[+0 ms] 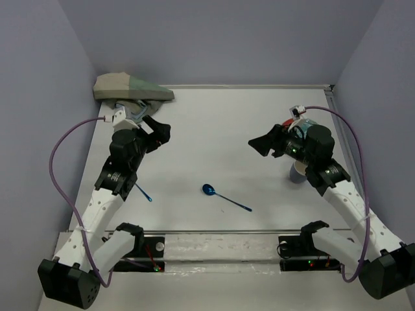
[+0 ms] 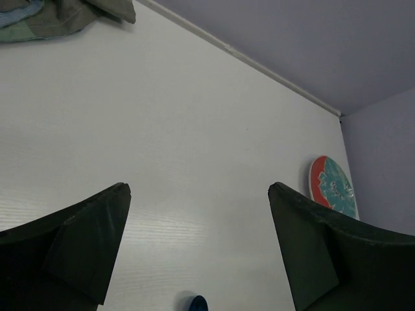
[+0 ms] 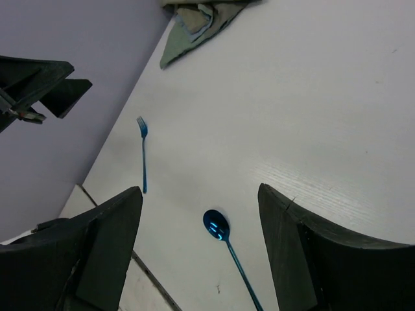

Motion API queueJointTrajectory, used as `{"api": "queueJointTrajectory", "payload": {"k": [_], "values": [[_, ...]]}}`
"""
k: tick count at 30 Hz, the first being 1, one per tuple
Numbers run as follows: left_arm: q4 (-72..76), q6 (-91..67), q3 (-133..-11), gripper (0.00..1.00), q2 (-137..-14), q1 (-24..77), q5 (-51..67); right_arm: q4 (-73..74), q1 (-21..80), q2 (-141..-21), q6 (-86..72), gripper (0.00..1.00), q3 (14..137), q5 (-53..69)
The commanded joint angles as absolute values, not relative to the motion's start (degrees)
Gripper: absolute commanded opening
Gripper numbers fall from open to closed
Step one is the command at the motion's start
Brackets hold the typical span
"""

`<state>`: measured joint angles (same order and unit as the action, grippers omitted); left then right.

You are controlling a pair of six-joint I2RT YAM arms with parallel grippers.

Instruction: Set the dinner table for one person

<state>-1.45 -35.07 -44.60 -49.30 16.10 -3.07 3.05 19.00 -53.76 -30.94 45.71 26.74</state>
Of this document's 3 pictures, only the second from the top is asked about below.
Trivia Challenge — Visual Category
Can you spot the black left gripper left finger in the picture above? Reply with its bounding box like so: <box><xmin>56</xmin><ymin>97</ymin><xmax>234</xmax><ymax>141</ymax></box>
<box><xmin>1</xmin><ymin>183</ymin><xmax>131</xmax><ymax>310</ymax></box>

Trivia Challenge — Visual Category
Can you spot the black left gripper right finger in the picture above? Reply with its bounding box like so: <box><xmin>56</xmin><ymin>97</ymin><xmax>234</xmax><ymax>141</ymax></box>
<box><xmin>268</xmin><ymin>182</ymin><xmax>414</xmax><ymax>310</ymax></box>

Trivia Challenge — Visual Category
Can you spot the patchwork cloth placemat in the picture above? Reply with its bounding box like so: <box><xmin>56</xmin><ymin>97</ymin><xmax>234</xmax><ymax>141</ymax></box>
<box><xmin>1</xmin><ymin>0</ymin><xmax>136</xmax><ymax>43</ymax></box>

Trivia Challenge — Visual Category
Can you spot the red and teal plate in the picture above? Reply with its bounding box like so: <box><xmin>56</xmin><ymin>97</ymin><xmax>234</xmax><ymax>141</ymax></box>
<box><xmin>309</xmin><ymin>155</ymin><xmax>359</xmax><ymax>220</ymax></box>

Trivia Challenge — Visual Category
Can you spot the blue metal spoon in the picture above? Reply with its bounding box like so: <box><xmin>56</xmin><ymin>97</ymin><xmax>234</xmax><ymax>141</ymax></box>
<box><xmin>188</xmin><ymin>295</ymin><xmax>208</xmax><ymax>311</ymax></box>

